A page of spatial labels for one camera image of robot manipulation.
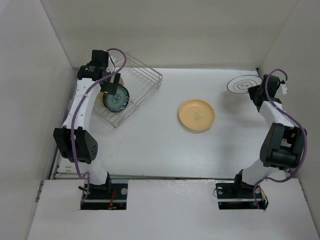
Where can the yellow patterned plate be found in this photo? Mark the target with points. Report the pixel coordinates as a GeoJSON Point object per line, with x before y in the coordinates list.
{"type": "Point", "coordinates": [104, 95]}

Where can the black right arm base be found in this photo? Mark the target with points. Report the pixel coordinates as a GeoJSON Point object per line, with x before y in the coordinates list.
{"type": "Point", "coordinates": [230, 199]}

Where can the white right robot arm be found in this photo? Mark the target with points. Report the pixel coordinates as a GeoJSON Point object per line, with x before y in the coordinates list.
{"type": "Point", "coordinates": [285, 145]}

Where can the white plate black rim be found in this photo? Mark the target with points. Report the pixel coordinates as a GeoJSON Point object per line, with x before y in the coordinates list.
{"type": "Point", "coordinates": [241, 84]}

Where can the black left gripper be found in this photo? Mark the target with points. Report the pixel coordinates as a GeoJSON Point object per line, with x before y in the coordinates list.
{"type": "Point", "coordinates": [110, 87]}

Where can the blue patterned plate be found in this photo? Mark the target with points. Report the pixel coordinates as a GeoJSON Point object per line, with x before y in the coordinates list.
{"type": "Point", "coordinates": [118, 102]}

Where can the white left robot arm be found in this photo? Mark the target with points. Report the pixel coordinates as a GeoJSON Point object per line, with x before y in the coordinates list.
{"type": "Point", "coordinates": [73, 139]}

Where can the yellow bear plate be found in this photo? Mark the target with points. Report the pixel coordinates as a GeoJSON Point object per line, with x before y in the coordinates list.
{"type": "Point", "coordinates": [196, 115]}

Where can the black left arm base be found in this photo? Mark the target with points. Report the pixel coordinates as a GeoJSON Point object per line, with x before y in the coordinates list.
{"type": "Point", "coordinates": [112, 196]}

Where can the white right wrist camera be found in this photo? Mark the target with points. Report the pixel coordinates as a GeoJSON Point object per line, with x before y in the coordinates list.
{"type": "Point", "coordinates": [283, 88]}

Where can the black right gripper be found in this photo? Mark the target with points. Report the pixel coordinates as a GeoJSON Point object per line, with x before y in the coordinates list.
{"type": "Point", "coordinates": [251, 92]}

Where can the clear wire dish rack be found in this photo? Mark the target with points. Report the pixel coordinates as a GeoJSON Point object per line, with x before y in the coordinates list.
{"type": "Point", "coordinates": [141, 82]}

